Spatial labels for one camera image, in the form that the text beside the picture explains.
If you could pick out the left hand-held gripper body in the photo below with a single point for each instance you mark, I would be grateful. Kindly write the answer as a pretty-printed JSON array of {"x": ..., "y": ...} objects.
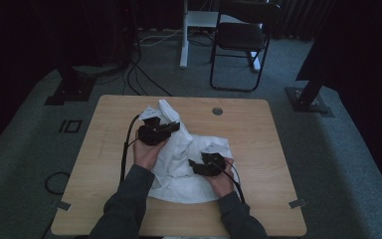
[{"x": 149, "y": 132}]

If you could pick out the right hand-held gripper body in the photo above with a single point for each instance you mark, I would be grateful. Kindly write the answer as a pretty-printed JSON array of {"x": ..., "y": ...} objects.
[{"x": 214, "y": 164}]

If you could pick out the white skirt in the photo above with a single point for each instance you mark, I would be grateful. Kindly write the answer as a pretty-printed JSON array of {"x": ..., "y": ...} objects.
[{"x": 182, "y": 166}]

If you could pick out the person's right hand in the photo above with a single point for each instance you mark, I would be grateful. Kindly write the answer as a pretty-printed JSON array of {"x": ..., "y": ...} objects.
[{"x": 224, "y": 184}]

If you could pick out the person's left hand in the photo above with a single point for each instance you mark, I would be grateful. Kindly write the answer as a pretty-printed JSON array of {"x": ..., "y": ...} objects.
[{"x": 147, "y": 156}]

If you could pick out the grey table grommet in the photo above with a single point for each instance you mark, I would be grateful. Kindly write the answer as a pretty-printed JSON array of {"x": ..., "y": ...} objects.
[{"x": 217, "y": 111}]

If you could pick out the black floor tape mark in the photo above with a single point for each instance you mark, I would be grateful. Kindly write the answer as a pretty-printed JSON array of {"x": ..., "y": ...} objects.
[{"x": 62, "y": 126}]

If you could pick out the black stand base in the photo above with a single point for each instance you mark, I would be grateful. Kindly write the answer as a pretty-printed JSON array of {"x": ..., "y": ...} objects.
[{"x": 69, "y": 91}]

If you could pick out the grey tape piece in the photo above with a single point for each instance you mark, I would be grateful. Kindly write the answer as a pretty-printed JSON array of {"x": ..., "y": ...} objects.
[
  {"x": 64, "y": 205},
  {"x": 296, "y": 203}
]

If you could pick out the black folding chair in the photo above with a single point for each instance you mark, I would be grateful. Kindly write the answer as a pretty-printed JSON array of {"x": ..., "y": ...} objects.
[{"x": 242, "y": 36}]

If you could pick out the dark curtain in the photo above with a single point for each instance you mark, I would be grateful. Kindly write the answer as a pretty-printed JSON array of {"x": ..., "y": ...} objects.
[{"x": 298, "y": 16}]

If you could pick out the white desk frame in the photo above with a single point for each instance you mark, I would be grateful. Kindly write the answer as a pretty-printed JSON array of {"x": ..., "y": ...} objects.
[{"x": 185, "y": 49}]

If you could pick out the black stand with base plate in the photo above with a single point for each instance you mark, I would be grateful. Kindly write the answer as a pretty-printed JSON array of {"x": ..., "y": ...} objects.
[{"x": 306, "y": 101}]

